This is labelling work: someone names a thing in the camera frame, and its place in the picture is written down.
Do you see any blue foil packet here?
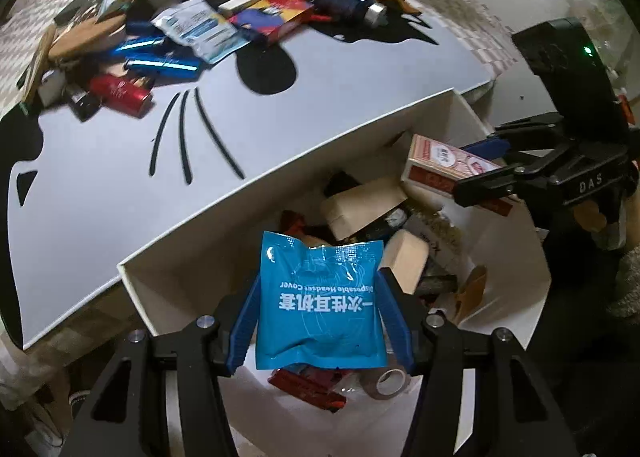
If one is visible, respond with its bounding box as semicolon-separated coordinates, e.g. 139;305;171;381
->
252;231;388;370

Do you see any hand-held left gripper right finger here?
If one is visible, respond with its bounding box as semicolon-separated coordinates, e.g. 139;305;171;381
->
375;267;583;457

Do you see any round wooden coaster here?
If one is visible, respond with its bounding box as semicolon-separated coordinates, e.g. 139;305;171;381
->
47;14;128;60

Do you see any brown tape roll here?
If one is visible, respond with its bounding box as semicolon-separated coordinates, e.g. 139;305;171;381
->
362;364;411;400

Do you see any kraft cardboard box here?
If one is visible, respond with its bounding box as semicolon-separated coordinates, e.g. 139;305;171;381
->
320;177;408;242

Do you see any white patterned box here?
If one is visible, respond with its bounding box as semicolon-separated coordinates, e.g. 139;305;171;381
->
402;212;476;278

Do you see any white container box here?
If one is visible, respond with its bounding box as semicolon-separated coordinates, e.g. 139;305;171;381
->
117;87;553;457

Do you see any shiny blue tube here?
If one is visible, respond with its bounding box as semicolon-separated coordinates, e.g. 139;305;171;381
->
124;57;201;80
111;36;166;56

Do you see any large white blue sachet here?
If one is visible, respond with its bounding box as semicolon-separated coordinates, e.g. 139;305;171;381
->
150;0;248;65

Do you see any pile of assorted items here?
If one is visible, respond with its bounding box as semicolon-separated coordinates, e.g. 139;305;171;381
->
0;0;640;108

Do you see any pale wooden block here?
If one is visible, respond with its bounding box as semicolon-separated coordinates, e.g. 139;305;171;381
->
377;229;431;295

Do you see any red blue card box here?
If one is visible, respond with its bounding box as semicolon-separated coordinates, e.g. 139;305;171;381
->
227;0;316;45

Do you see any white eraser box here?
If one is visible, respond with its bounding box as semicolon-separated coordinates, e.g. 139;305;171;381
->
217;0;257;15

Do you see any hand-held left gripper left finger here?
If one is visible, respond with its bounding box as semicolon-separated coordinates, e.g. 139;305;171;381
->
60;282;263;457

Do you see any person's right hand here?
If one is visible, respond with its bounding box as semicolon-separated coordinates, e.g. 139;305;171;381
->
574;201;608;234

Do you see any black lighter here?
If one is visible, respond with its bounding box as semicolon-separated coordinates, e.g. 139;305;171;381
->
67;89;103;120

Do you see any red playing card box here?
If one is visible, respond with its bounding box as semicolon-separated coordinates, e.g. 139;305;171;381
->
401;133;513;215

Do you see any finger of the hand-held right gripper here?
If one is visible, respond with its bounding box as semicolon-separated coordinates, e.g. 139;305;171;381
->
451;142;591;208
457;112;576;160

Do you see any brown cardboard piece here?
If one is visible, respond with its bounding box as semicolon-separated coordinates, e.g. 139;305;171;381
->
452;264;488;325

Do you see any red gold tube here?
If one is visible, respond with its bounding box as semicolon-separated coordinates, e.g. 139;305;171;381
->
89;74;153;115

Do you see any pale wooden board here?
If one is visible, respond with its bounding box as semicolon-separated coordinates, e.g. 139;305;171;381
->
20;22;58;105

